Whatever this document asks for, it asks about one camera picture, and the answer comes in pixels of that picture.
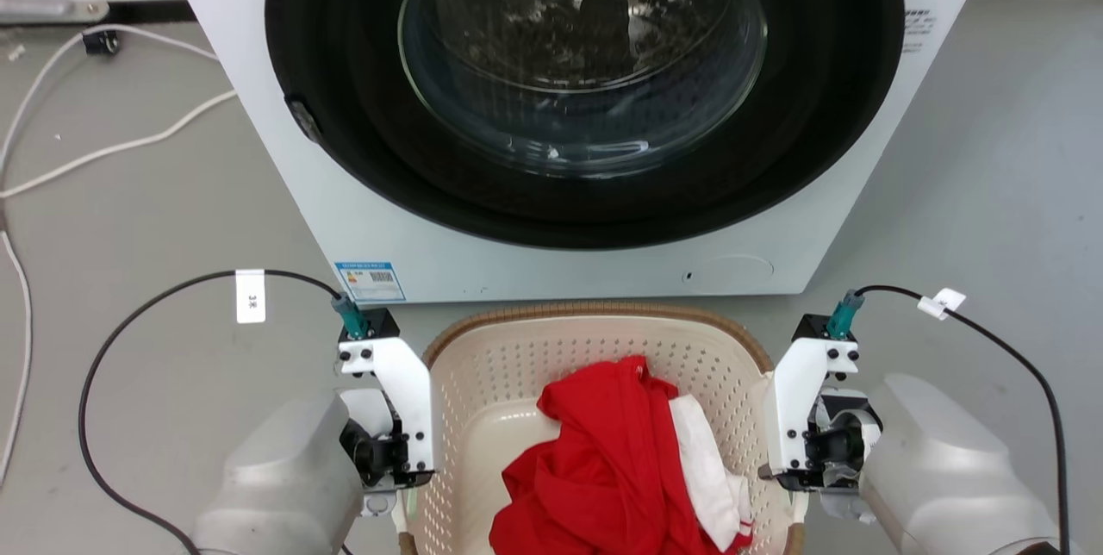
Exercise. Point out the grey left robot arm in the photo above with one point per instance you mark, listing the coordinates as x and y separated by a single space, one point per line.
284 477

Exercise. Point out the black round glass washer door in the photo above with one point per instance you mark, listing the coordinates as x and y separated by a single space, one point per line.
362 154

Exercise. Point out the white garment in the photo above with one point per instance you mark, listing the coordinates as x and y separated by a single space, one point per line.
711 460

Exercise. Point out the grey metal floor bar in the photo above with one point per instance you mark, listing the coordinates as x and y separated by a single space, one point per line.
52 8

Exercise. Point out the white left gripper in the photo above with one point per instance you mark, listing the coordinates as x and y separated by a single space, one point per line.
405 391

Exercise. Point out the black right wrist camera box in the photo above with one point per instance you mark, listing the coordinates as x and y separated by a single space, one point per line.
810 329

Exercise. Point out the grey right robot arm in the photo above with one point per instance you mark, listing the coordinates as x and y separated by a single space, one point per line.
939 460

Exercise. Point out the red garment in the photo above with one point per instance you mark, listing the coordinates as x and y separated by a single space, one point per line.
603 460

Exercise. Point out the black text warning sticker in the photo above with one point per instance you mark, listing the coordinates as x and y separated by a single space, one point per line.
919 28

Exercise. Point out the white front-load washing machine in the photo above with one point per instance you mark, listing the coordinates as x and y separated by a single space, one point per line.
517 269

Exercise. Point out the blue energy label sticker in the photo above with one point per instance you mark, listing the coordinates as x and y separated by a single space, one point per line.
370 281

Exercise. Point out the cream perforated laundry basket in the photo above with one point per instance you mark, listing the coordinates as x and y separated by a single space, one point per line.
504 365

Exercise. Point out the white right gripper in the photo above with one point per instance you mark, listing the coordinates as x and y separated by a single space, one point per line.
788 417

